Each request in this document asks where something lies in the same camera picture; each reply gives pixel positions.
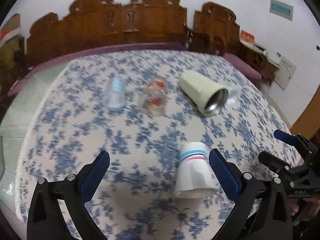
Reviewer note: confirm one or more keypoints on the purple armchair cushion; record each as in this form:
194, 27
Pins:
242, 67

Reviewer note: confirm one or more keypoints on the red desk calendar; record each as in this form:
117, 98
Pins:
246, 37

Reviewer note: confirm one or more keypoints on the blue floral tablecloth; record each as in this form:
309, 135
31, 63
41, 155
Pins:
135, 199

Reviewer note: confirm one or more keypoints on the cream steel tumbler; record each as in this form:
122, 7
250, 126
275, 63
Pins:
208, 96

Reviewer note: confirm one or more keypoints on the small blue plastic cup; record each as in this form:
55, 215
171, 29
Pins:
114, 97

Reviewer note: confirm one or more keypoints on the white wall distribution box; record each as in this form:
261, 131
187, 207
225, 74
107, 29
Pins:
285, 73

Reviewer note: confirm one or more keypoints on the translucent green square cup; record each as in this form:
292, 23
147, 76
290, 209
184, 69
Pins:
233, 92

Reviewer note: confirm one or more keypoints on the purple sofa cushion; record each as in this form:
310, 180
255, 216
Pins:
18, 85

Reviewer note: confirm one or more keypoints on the carved wooden armchair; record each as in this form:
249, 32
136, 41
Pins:
220, 23

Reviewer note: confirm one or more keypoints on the grey wall electrical panel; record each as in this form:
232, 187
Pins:
281, 9

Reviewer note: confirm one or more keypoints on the carved wooden sofa bench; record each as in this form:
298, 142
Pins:
98, 23

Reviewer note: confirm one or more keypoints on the floral clear glass cup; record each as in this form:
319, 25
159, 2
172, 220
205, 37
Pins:
153, 99

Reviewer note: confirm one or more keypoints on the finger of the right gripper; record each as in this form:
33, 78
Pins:
272, 162
293, 140

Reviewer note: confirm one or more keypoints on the wooden side table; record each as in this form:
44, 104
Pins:
257, 60

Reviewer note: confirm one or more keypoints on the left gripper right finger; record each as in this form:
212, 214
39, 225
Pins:
260, 207

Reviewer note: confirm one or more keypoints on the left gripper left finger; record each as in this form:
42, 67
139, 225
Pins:
45, 219

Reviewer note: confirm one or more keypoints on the striped white paper cup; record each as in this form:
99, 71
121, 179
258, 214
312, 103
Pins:
194, 176

